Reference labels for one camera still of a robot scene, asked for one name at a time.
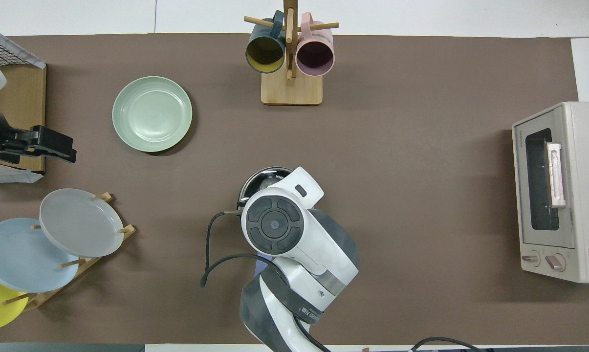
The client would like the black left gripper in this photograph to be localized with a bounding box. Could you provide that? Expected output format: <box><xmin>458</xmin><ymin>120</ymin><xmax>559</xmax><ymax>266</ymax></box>
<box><xmin>30</xmin><ymin>126</ymin><xmax>77</xmax><ymax>164</ymax></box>

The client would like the green round plate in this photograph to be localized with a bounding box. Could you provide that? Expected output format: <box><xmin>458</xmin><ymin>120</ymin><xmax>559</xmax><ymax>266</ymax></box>
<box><xmin>112</xmin><ymin>76</ymin><xmax>193</xmax><ymax>153</ymax></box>

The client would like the glass lid with blue knob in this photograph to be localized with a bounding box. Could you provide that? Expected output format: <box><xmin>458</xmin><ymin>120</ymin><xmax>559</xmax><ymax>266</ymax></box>
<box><xmin>239</xmin><ymin>167</ymin><xmax>295</xmax><ymax>207</ymax></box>

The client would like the grey round plate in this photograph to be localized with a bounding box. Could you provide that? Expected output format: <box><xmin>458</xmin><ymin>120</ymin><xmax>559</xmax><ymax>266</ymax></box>
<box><xmin>39</xmin><ymin>188</ymin><xmax>125</xmax><ymax>258</ymax></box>

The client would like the wooden plate rack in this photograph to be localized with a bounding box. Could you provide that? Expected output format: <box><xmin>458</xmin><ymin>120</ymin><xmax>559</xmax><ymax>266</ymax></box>
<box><xmin>2</xmin><ymin>192</ymin><xmax>137</xmax><ymax>311</ymax></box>

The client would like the light blue round plate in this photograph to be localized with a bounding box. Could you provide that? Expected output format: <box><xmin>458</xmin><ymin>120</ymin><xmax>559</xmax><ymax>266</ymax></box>
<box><xmin>0</xmin><ymin>218</ymin><xmax>80</xmax><ymax>293</ymax></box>

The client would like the dark teal mug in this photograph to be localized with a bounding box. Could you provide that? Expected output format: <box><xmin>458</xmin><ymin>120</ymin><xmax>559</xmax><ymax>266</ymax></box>
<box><xmin>245</xmin><ymin>10</ymin><xmax>287</xmax><ymax>74</ymax></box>

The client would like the wooden mug tree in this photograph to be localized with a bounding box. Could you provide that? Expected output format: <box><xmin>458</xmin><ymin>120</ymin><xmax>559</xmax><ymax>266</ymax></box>
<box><xmin>244</xmin><ymin>0</ymin><xmax>339</xmax><ymax>106</ymax></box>

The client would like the pink mug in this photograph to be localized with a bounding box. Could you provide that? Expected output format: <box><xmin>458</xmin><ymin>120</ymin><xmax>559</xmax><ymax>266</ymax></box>
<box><xmin>295</xmin><ymin>12</ymin><xmax>335</xmax><ymax>77</ymax></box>

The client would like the brown table mat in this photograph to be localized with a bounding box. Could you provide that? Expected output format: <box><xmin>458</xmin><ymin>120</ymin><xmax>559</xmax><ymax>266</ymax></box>
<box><xmin>0</xmin><ymin>33</ymin><xmax>589</xmax><ymax>346</ymax></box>

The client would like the beige toaster oven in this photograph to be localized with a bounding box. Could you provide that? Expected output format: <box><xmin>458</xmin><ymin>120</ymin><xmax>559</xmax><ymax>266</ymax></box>
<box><xmin>512</xmin><ymin>101</ymin><xmax>589</xmax><ymax>284</ymax></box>

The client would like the wire basket with wooden board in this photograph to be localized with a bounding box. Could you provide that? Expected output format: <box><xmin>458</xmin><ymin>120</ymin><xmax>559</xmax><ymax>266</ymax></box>
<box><xmin>0</xmin><ymin>23</ymin><xmax>47</xmax><ymax>184</ymax></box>

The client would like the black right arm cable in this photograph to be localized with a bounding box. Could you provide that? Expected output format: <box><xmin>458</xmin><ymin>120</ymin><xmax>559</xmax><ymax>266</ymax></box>
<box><xmin>199</xmin><ymin>210</ymin><xmax>285</xmax><ymax>289</ymax></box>

